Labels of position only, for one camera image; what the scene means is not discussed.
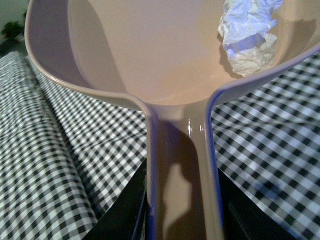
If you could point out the white paper tissue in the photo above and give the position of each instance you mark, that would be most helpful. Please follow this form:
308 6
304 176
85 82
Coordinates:
245 27

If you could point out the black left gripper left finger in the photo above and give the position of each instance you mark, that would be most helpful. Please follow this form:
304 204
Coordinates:
125 219

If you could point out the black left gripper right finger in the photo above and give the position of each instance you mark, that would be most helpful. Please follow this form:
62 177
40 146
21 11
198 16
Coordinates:
243 219

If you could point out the beige plastic dustpan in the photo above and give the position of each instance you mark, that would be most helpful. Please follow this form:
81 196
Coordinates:
165 58

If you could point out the black white checkered tablecloth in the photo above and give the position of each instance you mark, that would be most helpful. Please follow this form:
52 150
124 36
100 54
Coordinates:
65 157

